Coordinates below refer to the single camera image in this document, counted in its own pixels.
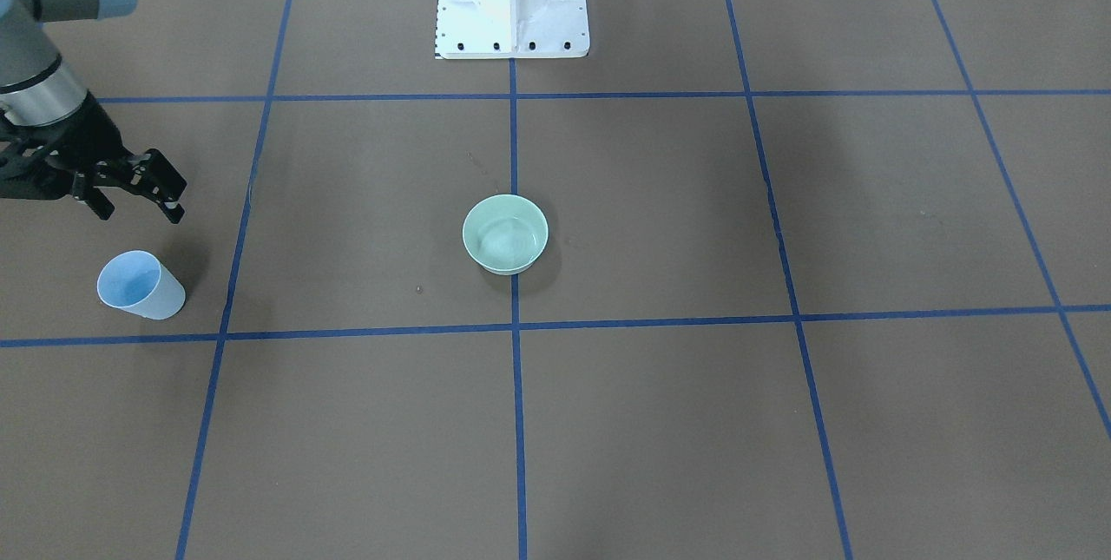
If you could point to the light blue plastic cup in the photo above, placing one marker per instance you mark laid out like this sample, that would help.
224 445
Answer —
136 282

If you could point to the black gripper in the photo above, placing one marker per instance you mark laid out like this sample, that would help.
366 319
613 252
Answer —
97 137

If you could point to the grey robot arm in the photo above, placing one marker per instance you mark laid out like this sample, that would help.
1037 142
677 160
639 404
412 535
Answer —
38 86

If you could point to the pale green ceramic bowl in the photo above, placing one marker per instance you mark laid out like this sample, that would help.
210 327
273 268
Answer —
505 234

